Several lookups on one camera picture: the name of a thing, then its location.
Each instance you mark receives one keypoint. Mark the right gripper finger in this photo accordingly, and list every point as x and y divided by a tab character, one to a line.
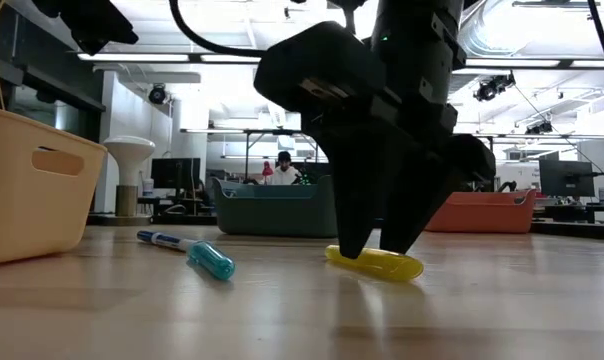
412	200
354	200

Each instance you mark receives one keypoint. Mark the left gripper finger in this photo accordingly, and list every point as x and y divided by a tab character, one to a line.
104	32

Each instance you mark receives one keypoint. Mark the yellow translucent highlighter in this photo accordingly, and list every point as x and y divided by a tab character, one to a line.
392	267

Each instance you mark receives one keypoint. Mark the teal translucent highlighter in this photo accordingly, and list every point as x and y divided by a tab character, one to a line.
213	260

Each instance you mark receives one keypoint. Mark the long ceiling light bar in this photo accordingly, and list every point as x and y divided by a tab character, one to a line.
132	57

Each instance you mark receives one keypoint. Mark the person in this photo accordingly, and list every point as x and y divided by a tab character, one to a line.
284	173

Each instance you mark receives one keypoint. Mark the orange plastic basket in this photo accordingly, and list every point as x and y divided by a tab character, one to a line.
487	215

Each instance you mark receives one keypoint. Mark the dark teal plastic basket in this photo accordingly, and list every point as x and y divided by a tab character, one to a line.
277	210

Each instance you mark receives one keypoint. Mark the small red object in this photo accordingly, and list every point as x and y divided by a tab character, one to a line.
267	171

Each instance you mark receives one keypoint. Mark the white mushroom-shaped lamp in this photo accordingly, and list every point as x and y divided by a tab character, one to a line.
129	160

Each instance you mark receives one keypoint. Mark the black computer monitor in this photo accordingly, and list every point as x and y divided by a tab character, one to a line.
566	178
175	172

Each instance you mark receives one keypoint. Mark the yellow plastic basket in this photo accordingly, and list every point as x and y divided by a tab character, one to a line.
32	210

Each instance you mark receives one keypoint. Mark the blue whiteboard marker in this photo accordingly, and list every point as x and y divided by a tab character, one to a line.
164	241

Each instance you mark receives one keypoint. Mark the black ceiling camera cluster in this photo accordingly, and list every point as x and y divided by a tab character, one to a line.
492	87

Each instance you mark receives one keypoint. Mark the black aluminium table frame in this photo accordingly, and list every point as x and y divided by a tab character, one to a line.
577	227

